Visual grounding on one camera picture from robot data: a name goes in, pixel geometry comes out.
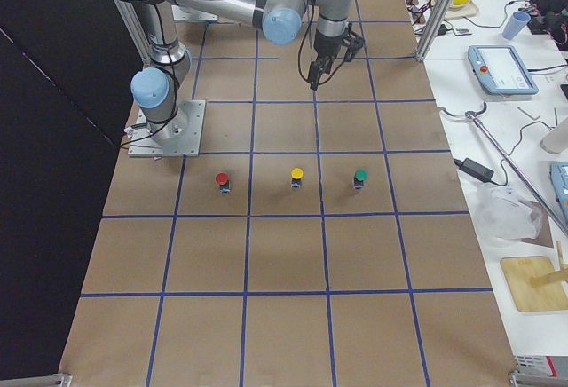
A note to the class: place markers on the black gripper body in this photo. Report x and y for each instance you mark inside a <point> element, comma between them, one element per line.
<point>327,47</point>

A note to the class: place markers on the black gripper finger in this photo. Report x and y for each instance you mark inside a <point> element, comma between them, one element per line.
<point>328,63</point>
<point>316,71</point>

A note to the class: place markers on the yellow push button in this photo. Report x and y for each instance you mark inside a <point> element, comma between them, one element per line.
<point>297,175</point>

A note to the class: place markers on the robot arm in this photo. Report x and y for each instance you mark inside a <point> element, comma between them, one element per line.
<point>152,26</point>

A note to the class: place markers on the green push button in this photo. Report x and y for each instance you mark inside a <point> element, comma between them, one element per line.
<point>360,178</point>

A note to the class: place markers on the red push button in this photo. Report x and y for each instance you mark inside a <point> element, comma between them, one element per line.
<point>223,182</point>

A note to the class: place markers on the blue teach pendant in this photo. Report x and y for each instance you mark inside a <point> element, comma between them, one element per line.
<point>500,70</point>

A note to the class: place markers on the black power adapter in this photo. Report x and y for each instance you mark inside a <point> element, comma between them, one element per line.
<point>476,170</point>

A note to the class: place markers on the blue plastic cup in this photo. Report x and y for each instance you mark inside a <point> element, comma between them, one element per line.
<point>517,21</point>

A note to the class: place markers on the clear plastic bag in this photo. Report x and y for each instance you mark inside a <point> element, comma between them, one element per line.
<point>502,213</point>

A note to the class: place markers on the wooden cutting board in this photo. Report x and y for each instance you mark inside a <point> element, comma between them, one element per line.
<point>535,284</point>

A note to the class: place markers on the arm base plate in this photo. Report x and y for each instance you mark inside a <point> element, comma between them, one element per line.
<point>180,137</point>
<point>190,15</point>

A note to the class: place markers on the aluminium frame post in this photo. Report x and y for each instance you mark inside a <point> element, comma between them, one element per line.
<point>430,31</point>

